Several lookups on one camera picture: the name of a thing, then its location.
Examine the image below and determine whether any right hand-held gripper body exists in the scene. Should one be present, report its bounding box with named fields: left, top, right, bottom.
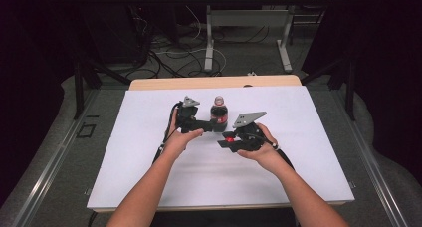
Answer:
left=231, top=111, right=268, bottom=153

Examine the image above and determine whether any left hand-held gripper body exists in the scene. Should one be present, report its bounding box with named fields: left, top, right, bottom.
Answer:
left=176, top=95, right=201, bottom=134

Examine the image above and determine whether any dark cola bottle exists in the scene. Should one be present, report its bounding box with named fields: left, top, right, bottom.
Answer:
left=209, top=95, right=230, bottom=133

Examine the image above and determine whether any person's right hand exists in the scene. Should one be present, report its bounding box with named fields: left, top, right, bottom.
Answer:
left=236, top=122, right=284, bottom=173

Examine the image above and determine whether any person's left hand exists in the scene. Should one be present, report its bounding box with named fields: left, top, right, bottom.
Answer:
left=163, top=108, right=205, bottom=160

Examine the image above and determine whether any white table cover sheet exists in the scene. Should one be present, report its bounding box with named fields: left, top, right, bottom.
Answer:
left=86, top=85, right=355, bottom=210

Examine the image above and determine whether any person's dark clothing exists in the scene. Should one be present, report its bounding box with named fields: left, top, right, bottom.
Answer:
left=150, top=207, right=299, bottom=227

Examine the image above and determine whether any square floor hatch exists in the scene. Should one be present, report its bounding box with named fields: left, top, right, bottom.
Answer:
left=76, top=122, right=98, bottom=139

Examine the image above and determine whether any black metal stand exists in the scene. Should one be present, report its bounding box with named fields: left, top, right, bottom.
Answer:
left=299, top=52, right=358, bottom=122
left=72, top=51, right=133, bottom=120

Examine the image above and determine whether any desk with white metal legs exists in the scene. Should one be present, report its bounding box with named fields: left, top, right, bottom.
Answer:
left=184, top=0, right=336, bottom=74

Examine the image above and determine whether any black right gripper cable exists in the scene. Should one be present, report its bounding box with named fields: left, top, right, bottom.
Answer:
left=261, top=136, right=296, bottom=171

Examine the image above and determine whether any tangle of floor cables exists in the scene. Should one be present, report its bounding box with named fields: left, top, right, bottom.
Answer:
left=125, top=4, right=272, bottom=80

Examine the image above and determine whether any metal floor rail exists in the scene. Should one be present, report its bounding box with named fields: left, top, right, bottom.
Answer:
left=9, top=89, right=101, bottom=227
left=330, top=87, right=410, bottom=227

